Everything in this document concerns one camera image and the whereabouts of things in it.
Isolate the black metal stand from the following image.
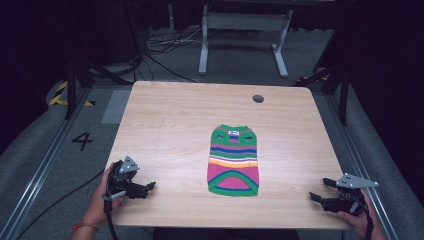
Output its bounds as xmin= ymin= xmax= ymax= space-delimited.
xmin=294 ymin=62 xmax=352 ymax=127
xmin=64 ymin=55 xmax=135 ymax=121

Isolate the orange bracelet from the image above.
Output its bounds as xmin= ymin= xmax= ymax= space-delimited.
xmin=71 ymin=221 xmax=101 ymax=232

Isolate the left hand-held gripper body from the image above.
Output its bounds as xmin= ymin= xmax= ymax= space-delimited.
xmin=105 ymin=155 xmax=150 ymax=202

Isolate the white metal desk frame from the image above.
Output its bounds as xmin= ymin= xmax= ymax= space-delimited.
xmin=198 ymin=4 xmax=295 ymax=79

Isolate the aluminium floor rail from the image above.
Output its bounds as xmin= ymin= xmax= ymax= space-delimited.
xmin=323 ymin=92 xmax=400 ymax=240
xmin=0 ymin=87 xmax=92 ymax=240

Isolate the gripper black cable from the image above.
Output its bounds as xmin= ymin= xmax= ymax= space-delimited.
xmin=364 ymin=206 xmax=375 ymax=240
xmin=103 ymin=198 xmax=120 ymax=240

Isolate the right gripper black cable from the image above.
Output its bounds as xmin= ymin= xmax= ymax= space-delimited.
xmin=364 ymin=206 xmax=375 ymax=240

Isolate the bundle of floor cables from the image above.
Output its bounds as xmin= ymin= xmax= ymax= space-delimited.
xmin=143 ymin=27 xmax=205 ymax=57

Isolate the thin black floor cable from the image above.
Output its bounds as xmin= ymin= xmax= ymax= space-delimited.
xmin=14 ymin=168 xmax=106 ymax=240

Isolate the person's right hand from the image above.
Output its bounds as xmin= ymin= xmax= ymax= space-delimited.
xmin=335 ymin=189 xmax=379 ymax=236

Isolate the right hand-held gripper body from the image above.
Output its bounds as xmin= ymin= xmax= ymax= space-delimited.
xmin=320 ymin=172 xmax=380 ymax=217

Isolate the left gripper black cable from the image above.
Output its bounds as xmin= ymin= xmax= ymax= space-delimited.
xmin=103 ymin=198 xmax=120 ymax=240

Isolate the striped knitted pet sweater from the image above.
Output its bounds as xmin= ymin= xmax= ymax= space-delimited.
xmin=206 ymin=123 xmax=261 ymax=198

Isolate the person's left hand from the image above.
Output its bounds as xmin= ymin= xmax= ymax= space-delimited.
xmin=81 ymin=161 xmax=129 ymax=228

